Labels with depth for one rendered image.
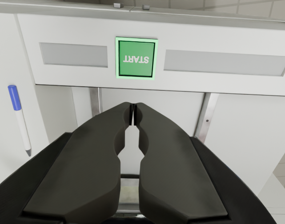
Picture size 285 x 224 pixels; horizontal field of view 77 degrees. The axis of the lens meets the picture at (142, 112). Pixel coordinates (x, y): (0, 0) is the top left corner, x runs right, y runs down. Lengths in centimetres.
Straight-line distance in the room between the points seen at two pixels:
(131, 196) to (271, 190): 62
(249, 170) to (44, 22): 66
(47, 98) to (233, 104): 42
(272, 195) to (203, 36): 81
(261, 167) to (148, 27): 58
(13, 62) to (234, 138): 53
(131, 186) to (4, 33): 46
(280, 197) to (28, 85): 95
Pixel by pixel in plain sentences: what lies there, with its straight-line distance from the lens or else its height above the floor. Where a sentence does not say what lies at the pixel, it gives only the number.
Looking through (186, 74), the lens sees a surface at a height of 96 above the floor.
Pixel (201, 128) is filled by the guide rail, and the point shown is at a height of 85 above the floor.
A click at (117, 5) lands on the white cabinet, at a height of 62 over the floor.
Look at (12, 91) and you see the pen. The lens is 32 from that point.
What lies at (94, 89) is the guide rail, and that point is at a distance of 41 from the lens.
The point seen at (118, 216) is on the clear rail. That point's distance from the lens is 66.
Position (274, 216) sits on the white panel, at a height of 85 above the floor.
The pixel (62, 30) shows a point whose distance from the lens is 27.
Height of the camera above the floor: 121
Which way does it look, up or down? 59 degrees down
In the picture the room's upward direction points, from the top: 178 degrees clockwise
